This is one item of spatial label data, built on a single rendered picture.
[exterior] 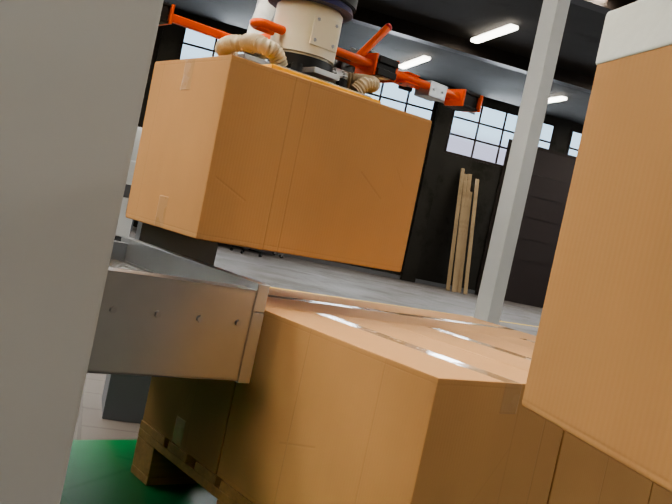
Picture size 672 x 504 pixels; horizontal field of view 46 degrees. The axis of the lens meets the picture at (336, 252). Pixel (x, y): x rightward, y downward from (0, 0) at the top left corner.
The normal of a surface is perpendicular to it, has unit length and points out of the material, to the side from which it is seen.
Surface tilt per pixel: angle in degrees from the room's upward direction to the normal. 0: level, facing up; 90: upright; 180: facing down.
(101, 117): 90
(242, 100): 90
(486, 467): 90
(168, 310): 90
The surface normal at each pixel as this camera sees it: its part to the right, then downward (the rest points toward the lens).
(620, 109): -0.95, -0.20
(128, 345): 0.61, 0.15
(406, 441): -0.76, -0.14
